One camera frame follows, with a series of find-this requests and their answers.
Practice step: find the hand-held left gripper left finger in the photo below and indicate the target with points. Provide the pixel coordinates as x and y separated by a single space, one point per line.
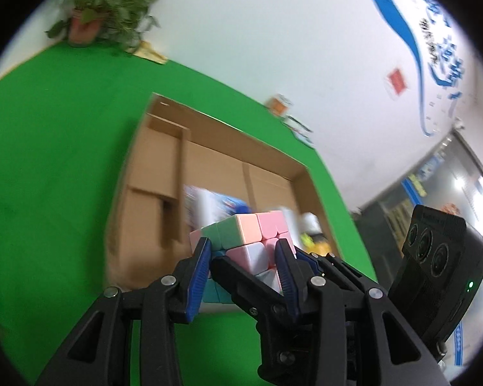
197 277

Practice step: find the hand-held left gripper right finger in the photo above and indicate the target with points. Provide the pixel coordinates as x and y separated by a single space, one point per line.
285 281

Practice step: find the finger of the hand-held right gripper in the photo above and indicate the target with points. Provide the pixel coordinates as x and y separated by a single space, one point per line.
326 265
249 293

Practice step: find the yellow can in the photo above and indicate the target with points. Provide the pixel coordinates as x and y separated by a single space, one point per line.
316 245

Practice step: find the white spray bottle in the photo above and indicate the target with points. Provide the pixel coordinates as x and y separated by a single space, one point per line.
310 222

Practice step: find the pastel puzzle cube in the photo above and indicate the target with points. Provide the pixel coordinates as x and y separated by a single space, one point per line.
245 229

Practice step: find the cartoon printed box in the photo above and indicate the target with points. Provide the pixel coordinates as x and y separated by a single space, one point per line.
209 205

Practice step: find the narrow cardboard box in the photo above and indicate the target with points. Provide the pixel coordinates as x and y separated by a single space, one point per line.
153 169

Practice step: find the large cardboard box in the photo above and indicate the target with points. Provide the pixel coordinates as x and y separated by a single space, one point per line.
221 161

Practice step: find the dark glass cabinet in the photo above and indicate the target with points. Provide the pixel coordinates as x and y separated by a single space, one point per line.
426 193

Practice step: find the green and white box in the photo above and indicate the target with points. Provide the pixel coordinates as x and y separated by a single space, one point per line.
300 130

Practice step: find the small orange box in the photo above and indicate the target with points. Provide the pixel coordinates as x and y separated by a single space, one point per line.
279 105

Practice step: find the yellow packet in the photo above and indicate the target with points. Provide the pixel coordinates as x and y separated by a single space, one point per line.
149 53

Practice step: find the potted green plant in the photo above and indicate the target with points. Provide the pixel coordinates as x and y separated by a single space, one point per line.
104 0

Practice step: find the red wall sign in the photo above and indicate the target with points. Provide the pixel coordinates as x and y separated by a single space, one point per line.
397 81

